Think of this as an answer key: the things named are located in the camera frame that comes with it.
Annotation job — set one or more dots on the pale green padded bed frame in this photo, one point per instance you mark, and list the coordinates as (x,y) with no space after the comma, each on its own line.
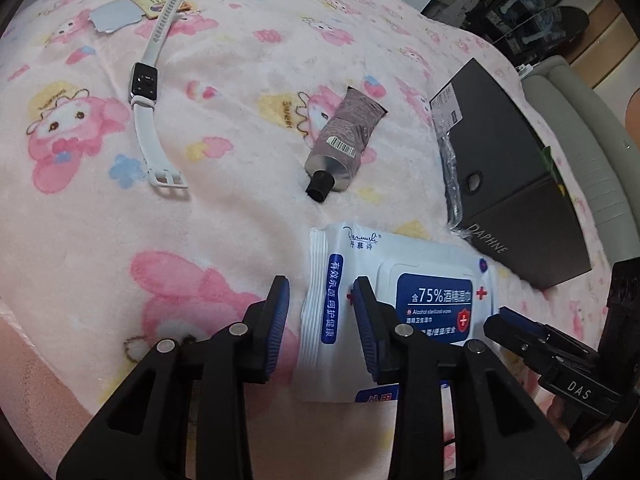
(590,150)

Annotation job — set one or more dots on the black cardboard box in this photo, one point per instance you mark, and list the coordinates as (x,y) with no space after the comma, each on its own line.
(500,150)

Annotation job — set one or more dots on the silver foil packet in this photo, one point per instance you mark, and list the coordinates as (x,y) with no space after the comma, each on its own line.
(115,14)

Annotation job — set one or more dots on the grey hand cream tube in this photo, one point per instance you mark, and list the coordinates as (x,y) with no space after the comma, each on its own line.
(345,135)

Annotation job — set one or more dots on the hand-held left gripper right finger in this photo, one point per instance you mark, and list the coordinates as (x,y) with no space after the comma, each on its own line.
(364,320)

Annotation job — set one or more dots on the pink printed blanket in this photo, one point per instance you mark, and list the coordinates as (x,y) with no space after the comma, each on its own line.
(240,60)

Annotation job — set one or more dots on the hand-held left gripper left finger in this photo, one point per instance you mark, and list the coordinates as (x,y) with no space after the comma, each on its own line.
(280,310)

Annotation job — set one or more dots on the white smart watch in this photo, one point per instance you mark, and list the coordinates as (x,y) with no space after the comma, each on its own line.
(145,80)

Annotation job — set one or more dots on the white blue wet wipes pack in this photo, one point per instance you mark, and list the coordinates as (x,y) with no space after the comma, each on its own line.
(350,252)

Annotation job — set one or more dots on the person's right hand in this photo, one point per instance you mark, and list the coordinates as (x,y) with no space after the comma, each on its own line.
(556,414)

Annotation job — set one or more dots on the yellow paper card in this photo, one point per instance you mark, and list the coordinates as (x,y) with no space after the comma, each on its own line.
(146,0)

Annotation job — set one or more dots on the dark glass display case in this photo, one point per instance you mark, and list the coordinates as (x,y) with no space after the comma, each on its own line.
(520,5)

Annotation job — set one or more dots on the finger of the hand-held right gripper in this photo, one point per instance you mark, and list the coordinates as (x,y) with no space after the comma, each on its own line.
(517,321)

